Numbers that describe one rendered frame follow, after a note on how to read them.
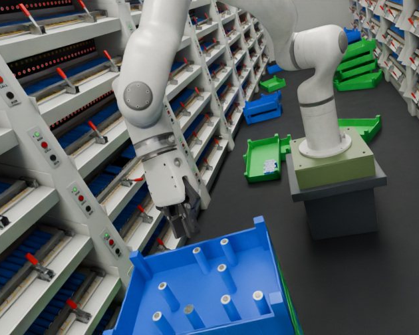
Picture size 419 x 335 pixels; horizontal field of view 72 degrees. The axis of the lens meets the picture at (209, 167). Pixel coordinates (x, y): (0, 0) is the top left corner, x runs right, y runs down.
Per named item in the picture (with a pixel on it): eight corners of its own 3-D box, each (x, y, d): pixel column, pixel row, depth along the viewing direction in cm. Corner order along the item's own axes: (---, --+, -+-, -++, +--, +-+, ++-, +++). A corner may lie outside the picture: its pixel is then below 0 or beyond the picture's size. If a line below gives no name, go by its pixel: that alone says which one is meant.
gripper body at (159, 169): (186, 139, 57) (205, 192, 57) (157, 152, 64) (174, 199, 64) (157, 146, 51) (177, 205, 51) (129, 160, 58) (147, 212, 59)
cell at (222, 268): (236, 284, 55) (225, 261, 53) (237, 292, 54) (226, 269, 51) (227, 286, 56) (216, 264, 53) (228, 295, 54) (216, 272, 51)
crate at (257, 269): (272, 242, 62) (262, 214, 59) (295, 335, 44) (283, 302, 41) (146, 275, 67) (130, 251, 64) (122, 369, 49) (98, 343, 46)
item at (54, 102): (141, 72, 133) (138, 40, 125) (44, 129, 85) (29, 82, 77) (102, 68, 137) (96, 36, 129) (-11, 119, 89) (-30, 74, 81)
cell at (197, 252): (211, 266, 62) (200, 244, 59) (211, 273, 60) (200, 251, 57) (203, 268, 62) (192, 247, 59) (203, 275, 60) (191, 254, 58)
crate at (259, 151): (280, 178, 168) (277, 170, 163) (248, 183, 176) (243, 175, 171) (280, 141, 187) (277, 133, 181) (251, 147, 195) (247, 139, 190)
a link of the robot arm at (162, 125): (174, 129, 53) (173, 135, 62) (150, 60, 53) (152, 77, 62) (130, 143, 52) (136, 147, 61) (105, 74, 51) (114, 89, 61)
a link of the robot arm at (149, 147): (183, 129, 57) (188, 143, 57) (158, 141, 63) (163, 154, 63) (149, 136, 51) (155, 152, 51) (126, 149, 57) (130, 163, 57)
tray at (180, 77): (201, 72, 197) (201, 50, 189) (166, 104, 149) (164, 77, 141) (173, 69, 202) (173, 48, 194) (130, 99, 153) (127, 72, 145)
